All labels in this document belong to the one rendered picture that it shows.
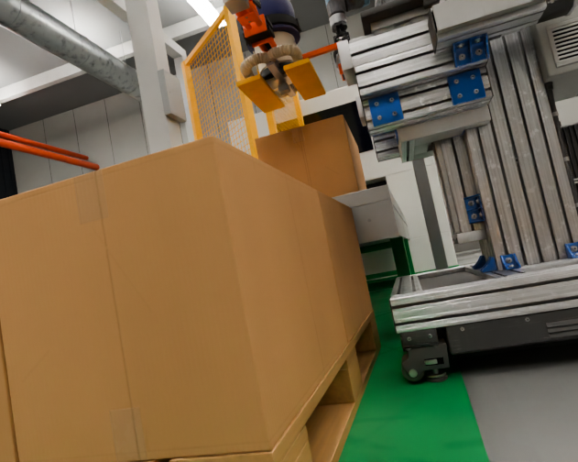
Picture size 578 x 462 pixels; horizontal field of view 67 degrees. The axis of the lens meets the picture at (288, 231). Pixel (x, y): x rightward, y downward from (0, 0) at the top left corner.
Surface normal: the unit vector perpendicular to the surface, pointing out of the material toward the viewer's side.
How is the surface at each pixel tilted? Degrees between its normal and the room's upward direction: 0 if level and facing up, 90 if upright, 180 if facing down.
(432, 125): 90
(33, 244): 90
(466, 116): 90
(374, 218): 90
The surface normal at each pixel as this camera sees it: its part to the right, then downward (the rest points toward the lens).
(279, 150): -0.25, -0.04
